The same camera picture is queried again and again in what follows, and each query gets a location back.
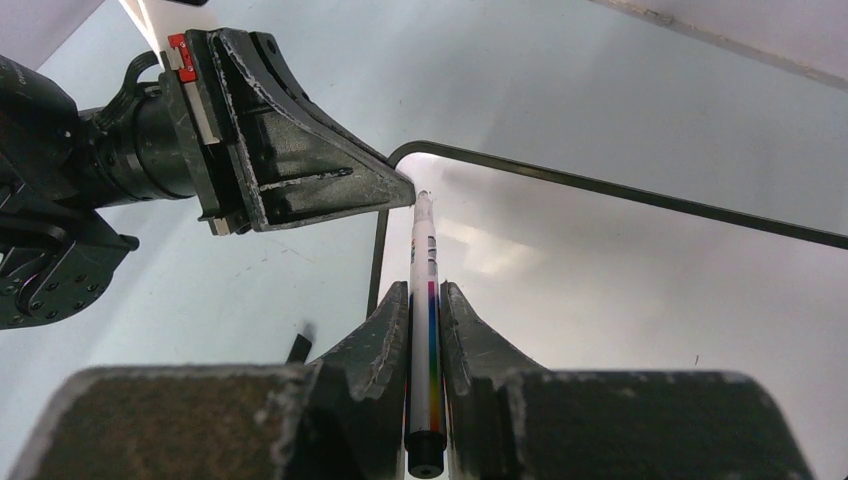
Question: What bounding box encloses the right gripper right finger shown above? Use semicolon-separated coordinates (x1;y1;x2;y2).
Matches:
440;282;813;479

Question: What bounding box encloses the white marker pen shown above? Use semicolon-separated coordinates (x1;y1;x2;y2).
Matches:
404;191;447;479

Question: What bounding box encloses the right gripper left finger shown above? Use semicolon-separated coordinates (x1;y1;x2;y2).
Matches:
10;281;408;479

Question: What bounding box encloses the black marker cap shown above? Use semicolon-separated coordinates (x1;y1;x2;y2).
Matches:
286;323;315;364

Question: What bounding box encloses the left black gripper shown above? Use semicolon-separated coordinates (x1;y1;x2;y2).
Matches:
92;28;416;236

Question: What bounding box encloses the black framed whiteboard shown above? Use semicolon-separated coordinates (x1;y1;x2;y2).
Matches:
366;140;848;399

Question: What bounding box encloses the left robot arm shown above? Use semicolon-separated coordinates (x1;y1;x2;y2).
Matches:
1;28;415;329

